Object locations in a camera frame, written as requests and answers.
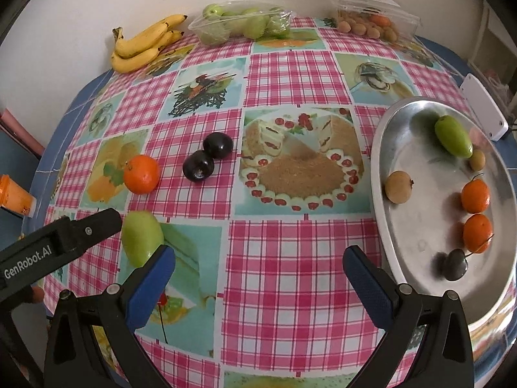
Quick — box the dark plum pair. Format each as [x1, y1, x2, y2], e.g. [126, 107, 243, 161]
[202, 132, 234, 159]
[182, 150, 215, 182]

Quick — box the white plastic box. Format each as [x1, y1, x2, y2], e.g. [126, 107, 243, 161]
[460, 74, 509, 142]

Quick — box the clear plastic longan box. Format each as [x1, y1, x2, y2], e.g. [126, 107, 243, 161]
[330, 0, 421, 43]

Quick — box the brown longan fruit large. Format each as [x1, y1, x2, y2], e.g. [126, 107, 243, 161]
[384, 171, 414, 204]

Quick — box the orange mandarin with stem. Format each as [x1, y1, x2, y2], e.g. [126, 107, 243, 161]
[463, 214, 493, 254]

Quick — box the small green mango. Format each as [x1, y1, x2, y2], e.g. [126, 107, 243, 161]
[434, 115, 473, 158]

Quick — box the large metal bowl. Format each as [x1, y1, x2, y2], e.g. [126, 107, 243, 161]
[370, 97, 516, 331]

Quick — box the person left hand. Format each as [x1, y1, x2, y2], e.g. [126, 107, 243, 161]
[30, 286, 45, 304]

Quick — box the banana bunch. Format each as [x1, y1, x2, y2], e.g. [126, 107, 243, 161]
[111, 14, 187, 74]

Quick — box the small brown longan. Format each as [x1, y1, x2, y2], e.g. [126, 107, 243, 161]
[468, 148, 486, 172]

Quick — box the dark plum front pair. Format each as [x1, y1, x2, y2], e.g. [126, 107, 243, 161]
[182, 150, 215, 182]

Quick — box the dark plum with stem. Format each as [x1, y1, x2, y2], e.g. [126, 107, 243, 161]
[442, 249, 468, 281]

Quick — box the pink checkered tablecloth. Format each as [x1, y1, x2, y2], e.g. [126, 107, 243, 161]
[40, 18, 476, 387]

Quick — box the clear bag of green fruits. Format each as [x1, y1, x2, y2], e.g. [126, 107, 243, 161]
[187, 0, 293, 47]

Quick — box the white shelf unit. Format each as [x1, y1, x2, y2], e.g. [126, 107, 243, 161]
[468, 1, 516, 111]

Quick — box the dark plum back pair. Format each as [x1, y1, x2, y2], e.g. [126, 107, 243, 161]
[202, 132, 234, 159]

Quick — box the large green mango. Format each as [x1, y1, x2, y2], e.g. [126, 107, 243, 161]
[121, 210, 164, 268]

